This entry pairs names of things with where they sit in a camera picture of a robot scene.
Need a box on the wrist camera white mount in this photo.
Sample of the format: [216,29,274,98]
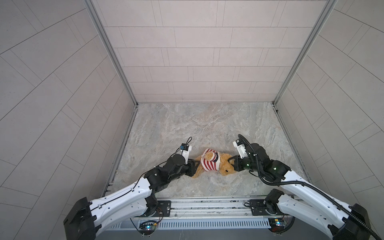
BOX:
[180,144,192,165]
[233,140,248,159]

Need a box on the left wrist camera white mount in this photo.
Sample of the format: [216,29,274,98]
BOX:
[180,144,192,165]

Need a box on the circuit board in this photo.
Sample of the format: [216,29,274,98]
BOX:
[139,220,159,236]
[268,218,286,233]

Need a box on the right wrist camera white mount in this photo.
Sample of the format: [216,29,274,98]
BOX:
[233,140,248,159]

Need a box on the tan plush teddy bear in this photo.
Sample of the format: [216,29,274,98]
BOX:
[193,153,236,179]

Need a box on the red white striped knit sweater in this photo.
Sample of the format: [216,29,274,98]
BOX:
[200,149,221,172]

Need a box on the black corrugated cable conduit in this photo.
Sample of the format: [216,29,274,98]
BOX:
[237,134,382,240]

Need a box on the aluminium corner post left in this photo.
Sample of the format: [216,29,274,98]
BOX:
[83,0,139,109]

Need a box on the aluminium corner post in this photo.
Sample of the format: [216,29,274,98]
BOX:
[272,0,338,109]
[83,0,139,109]

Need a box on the aluminium corner post right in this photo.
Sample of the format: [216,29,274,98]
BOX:
[272,0,338,109]

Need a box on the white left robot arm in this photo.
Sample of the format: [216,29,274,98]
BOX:
[63,154,200,240]

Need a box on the left circuit board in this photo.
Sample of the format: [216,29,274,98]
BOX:
[139,220,159,236]

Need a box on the white ventilation grille strip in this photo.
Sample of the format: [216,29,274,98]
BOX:
[107,218,272,231]

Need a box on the right circuit board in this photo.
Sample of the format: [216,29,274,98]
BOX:
[268,218,286,233]

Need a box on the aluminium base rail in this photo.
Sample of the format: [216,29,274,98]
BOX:
[85,195,304,221]

